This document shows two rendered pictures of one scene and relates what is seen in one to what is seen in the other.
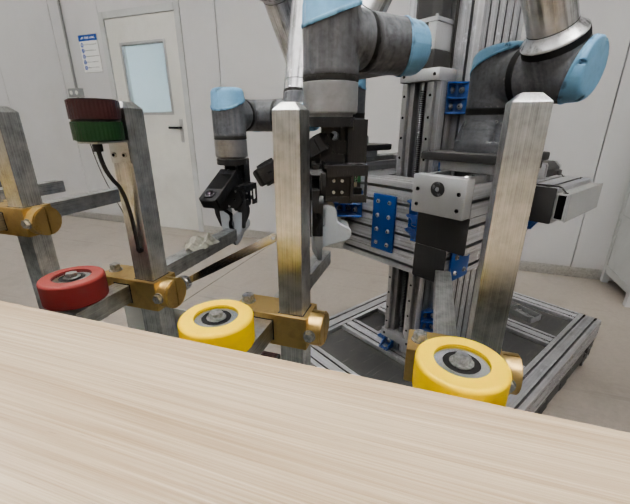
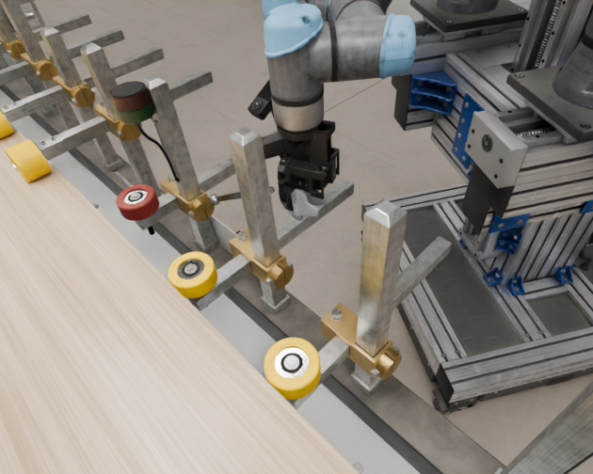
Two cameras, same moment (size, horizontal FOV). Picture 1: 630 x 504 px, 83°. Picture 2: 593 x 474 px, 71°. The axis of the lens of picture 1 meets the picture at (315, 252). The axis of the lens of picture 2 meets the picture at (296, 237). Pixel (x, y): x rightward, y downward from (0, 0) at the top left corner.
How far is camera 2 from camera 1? 46 cm
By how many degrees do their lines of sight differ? 37
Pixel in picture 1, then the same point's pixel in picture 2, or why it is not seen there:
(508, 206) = (368, 276)
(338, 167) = (298, 169)
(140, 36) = not seen: outside the picture
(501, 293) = (370, 322)
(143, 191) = (174, 143)
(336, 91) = (289, 116)
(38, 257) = (131, 152)
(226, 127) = not seen: hidden behind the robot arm
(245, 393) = (174, 334)
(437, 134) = (572, 28)
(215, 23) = not seen: outside the picture
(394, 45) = (356, 68)
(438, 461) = (224, 408)
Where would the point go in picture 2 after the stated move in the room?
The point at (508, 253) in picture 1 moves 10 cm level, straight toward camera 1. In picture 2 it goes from (372, 302) to (310, 340)
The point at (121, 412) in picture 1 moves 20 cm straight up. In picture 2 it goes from (121, 323) to (60, 234)
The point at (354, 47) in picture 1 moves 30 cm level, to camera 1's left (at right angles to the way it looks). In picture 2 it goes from (306, 79) to (135, 50)
